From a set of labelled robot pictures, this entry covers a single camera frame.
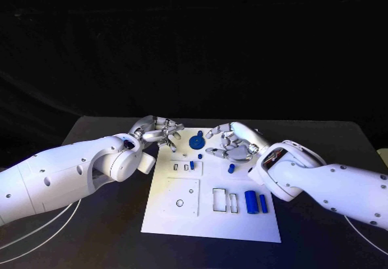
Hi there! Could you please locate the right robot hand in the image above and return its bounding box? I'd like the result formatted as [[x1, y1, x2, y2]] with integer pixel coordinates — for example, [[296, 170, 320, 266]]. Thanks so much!
[[205, 122, 271, 163]]

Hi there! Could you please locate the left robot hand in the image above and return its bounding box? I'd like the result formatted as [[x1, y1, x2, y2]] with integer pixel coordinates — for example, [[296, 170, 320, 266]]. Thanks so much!
[[128, 115, 185, 153]]

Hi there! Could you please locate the white task board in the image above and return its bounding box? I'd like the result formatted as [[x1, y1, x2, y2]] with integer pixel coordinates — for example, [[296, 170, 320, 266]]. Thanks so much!
[[141, 127, 283, 243]]

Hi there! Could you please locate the blue gear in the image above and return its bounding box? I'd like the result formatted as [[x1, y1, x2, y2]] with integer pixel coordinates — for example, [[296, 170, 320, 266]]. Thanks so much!
[[189, 135, 205, 150]]

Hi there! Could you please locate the thick long blue cylinder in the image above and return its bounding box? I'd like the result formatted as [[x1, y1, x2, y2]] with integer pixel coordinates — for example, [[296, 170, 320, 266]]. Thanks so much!
[[244, 190, 260, 215]]

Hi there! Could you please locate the white cable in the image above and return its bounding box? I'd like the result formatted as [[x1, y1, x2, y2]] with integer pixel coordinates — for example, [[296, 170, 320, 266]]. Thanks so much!
[[343, 215, 388, 254], [0, 198, 82, 251], [0, 207, 79, 265]]

